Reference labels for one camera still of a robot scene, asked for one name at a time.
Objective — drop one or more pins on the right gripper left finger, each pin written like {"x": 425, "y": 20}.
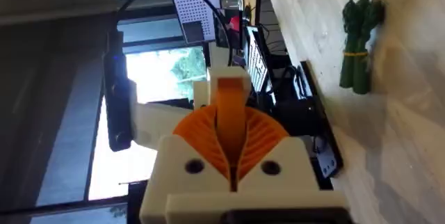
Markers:
{"x": 174, "y": 168}

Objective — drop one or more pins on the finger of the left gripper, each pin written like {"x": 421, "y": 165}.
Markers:
{"x": 201, "y": 95}
{"x": 230, "y": 112}

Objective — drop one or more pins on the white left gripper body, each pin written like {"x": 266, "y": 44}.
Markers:
{"x": 156, "y": 123}

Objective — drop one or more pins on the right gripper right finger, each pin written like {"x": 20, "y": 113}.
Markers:
{"x": 292, "y": 168}

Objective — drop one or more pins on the computer monitor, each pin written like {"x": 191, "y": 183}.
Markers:
{"x": 256, "y": 60}

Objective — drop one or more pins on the white dotted calibration board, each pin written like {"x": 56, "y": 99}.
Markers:
{"x": 196, "y": 10}

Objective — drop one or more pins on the green asparagus bundle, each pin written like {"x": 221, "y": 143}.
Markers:
{"x": 358, "y": 43}

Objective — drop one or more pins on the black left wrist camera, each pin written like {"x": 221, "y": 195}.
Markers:
{"x": 117, "y": 92}

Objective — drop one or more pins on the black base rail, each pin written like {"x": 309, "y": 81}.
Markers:
{"x": 321, "y": 123}

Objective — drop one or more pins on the window frame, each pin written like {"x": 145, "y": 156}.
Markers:
{"x": 153, "y": 43}

